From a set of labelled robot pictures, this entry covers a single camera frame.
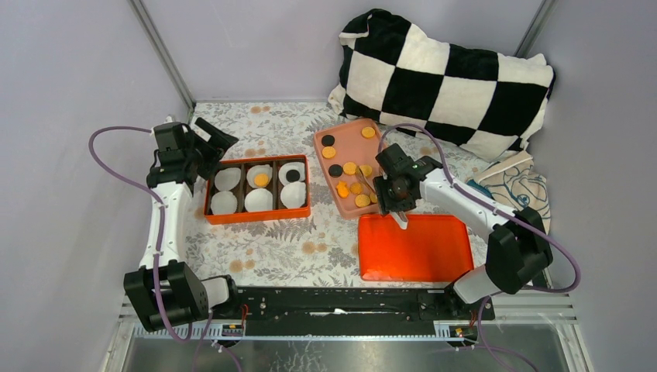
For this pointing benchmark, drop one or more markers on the orange compartment box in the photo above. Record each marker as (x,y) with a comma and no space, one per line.
(241,215)

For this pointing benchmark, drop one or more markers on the swirl butter cookie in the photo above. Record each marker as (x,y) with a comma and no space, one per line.
(356,188)

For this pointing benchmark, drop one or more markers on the white paper cupcake liner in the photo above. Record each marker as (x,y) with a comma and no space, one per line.
(227,179)
(223,203)
(300,166)
(258,169)
(259,200)
(294,195)

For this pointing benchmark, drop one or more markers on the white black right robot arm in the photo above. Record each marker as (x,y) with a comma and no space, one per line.
(517,246)

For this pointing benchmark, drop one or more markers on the orange box lid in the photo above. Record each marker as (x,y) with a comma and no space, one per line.
(433,248)

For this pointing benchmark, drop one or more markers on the black white checkered pillow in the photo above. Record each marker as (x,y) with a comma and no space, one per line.
(485,102)

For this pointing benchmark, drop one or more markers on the black sandwich cookie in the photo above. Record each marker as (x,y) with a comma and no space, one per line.
(292,175)
(328,140)
(335,170)

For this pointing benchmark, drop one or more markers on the cream blue printed cloth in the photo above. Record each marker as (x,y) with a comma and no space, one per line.
(514,182)

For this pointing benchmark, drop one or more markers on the pink cookie tray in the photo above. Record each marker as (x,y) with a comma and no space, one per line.
(346,154)

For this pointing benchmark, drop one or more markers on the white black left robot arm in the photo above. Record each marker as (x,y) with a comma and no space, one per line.
(164,291)

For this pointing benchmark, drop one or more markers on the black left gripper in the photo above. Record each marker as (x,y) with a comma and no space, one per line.
(215,146)

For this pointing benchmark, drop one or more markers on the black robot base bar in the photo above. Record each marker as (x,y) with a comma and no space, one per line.
(287,312)

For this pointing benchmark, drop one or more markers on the orange fish-shaped cookie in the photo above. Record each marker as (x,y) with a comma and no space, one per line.
(342,189)

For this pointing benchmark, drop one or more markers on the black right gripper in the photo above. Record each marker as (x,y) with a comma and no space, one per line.
(385,204)

